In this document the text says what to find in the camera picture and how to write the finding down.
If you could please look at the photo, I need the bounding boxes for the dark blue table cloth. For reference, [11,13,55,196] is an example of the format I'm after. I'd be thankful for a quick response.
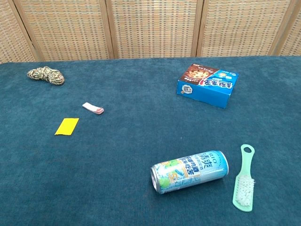
[0,56,301,226]

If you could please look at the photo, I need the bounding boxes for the small white pink eraser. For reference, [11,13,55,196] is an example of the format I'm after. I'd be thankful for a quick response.
[82,102,104,115]

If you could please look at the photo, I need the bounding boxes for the blue cookie box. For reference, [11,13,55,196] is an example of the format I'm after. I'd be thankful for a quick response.
[176,63,239,109]

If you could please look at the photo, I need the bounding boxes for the light blue drink can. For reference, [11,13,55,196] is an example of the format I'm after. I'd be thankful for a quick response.
[150,150,230,195]

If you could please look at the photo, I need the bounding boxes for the woven bamboo folding screen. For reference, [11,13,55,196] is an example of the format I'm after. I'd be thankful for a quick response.
[0,0,301,64]

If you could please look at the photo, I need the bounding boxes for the mint green plastic brush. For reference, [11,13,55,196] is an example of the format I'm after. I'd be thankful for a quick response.
[232,144,256,212]

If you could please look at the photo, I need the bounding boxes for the coiled beige rope bundle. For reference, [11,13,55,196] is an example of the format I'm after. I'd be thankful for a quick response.
[26,66,65,86]

